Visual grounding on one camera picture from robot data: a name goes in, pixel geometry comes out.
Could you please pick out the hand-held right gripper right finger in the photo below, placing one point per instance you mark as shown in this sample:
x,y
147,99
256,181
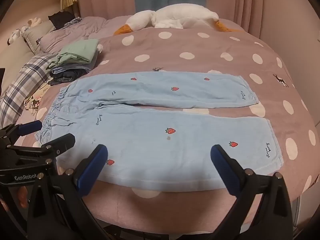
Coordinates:
x,y
223,166

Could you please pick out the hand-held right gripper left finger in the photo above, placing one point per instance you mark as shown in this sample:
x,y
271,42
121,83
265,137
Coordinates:
x,y
92,166

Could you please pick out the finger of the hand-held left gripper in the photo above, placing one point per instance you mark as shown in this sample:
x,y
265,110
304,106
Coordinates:
x,y
61,142
30,128

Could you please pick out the light blue denim shorts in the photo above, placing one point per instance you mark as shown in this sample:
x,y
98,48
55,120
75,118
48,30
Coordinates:
x,y
150,140

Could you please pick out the person's left hand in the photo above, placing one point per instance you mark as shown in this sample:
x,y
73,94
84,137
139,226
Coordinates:
x,y
23,196

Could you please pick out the cartoon printed cloth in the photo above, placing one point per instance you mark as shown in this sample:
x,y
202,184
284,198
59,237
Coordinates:
x,y
33,102

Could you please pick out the plaid pillow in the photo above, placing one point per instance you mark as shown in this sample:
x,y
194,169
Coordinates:
x,y
22,85

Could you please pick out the dark folded jeans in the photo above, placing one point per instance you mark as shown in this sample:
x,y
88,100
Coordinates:
x,y
65,77

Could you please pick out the blue striped folded garment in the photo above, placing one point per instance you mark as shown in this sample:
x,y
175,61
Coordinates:
x,y
75,68

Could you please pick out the green folded garment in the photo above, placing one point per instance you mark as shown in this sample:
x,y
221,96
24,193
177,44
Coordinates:
x,y
77,51

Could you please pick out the small white plush toy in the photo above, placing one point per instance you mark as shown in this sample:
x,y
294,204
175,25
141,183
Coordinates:
x,y
13,35
33,22

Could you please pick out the grey pillow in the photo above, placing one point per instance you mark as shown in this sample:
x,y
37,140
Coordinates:
x,y
37,33

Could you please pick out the lilac crumpled quilt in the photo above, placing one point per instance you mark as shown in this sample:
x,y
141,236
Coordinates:
x,y
82,30

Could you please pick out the dark cloth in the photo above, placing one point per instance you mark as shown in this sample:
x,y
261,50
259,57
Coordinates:
x,y
60,18

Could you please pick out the plaid shirt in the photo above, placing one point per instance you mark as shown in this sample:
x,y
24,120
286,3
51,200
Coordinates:
x,y
73,22

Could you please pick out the pink polka dot blanket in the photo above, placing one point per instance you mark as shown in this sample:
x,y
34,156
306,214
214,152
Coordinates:
x,y
187,45

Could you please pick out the white goose plush toy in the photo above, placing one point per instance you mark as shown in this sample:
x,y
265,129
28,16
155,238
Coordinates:
x,y
180,15

